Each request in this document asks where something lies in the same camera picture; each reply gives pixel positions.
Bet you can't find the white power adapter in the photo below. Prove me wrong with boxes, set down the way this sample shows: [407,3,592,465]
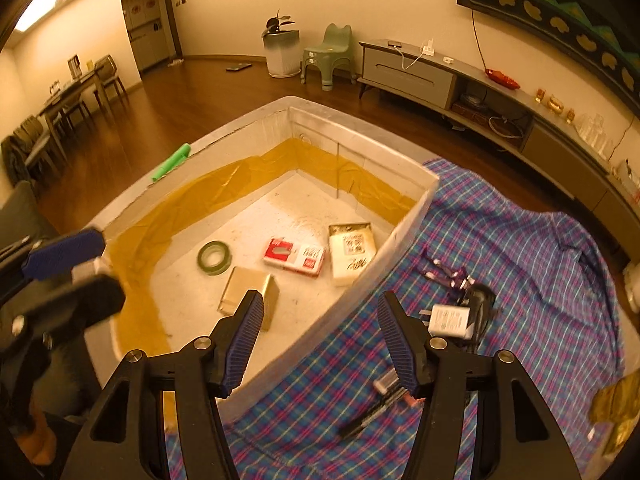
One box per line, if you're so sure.
[419,304,475,340]

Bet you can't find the black glasses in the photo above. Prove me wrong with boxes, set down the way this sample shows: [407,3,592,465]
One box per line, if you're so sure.
[456,283,496,353]

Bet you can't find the black marker pen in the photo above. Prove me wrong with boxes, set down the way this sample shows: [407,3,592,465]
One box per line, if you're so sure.
[338,385,407,440]

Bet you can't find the green tape roll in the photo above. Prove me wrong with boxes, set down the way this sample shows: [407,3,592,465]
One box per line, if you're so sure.
[196,240,232,275]

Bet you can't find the red white card box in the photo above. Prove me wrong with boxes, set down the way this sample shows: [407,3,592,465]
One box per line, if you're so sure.
[262,237,326,278]

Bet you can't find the white gold cigarette box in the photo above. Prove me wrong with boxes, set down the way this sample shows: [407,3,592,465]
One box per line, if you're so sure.
[329,222,376,287]

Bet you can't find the clear spray bottle white cap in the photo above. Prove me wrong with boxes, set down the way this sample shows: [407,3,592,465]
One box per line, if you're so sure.
[373,370,400,396]

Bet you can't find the person left hand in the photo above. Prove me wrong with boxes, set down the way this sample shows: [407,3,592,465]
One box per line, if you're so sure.
[14,405,58,466]

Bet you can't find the dining table with chairs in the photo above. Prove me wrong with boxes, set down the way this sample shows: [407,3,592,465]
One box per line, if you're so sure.
[37,54,128,162]

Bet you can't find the blue plaid shirt cloth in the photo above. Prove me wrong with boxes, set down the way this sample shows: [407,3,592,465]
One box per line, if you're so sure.
[224,159,624,479]

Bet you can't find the green phone stand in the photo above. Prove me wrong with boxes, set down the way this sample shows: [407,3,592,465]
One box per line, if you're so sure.
[152,143,191,182]

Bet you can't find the gold foil bag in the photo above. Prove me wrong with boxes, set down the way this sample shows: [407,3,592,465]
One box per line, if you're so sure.
[588,370,640,455]

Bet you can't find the white foam box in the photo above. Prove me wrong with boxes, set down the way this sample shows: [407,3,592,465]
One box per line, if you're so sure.
[86,96,439,422]

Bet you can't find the black phone on floor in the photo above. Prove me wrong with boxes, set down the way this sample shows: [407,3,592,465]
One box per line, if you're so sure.
[226,63,253,73]

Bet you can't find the clear glass set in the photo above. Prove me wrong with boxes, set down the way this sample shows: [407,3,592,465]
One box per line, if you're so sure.
[574,114,613,160]

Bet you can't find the red dish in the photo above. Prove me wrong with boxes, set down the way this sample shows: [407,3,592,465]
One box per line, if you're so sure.
[485,68,521,90]

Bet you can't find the grey tv cabinet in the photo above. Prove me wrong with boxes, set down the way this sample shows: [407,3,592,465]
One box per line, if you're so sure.
[359,40,640,263]

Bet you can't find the green child chair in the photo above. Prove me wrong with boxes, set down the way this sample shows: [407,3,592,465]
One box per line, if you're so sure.
[300,23,357,91]

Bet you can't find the wall tv with cover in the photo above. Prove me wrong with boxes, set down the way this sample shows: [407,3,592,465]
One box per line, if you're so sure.
[458,0,639,114]

